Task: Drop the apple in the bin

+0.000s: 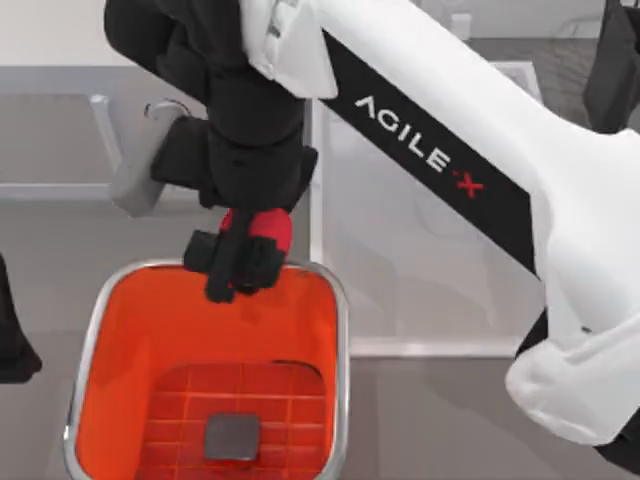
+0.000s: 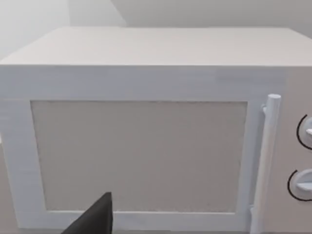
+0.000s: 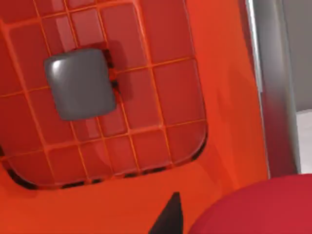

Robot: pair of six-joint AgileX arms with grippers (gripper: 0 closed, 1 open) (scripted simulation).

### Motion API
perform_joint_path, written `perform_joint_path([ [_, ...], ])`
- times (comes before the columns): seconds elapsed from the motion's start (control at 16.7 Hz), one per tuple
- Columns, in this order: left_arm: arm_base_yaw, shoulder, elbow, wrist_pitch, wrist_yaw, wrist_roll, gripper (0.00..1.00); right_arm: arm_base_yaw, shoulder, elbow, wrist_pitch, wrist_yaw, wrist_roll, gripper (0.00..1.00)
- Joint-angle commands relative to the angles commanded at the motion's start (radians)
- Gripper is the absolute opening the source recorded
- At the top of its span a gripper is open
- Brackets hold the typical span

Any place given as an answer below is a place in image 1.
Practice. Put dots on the small red object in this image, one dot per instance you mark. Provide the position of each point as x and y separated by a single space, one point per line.
267 227

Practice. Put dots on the orange basket with metal rim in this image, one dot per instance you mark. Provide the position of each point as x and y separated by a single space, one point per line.
150 340

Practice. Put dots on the grey square block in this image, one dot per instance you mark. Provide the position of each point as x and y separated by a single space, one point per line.
232 436

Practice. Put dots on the grey shallow tray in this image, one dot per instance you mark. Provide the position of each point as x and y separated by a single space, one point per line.
45 145

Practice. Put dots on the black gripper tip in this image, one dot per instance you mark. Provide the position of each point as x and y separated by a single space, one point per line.
12 345

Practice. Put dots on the black upright block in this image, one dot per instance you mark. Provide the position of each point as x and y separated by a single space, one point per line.
617 65

